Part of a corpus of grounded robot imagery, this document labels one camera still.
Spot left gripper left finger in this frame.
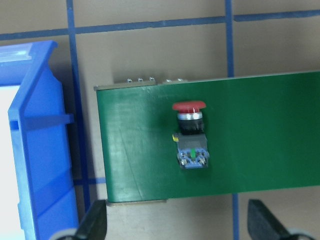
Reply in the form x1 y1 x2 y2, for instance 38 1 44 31
74 199 108 240

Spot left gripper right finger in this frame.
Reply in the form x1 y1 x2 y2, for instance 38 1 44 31
247 199 290 240

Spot red mushroom push button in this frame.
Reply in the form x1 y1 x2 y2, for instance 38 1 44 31
172 100 210 170

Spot white foam in left bin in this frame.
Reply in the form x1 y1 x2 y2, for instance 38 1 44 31
0 86 25 240

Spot green conveyor belt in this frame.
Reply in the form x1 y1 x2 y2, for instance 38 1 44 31
96 71 320 203

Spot left blue plastic bin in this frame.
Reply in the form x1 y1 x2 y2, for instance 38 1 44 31
0 40 79 240

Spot clear bin label holder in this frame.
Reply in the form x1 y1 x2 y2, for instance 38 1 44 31
0 43 33 67

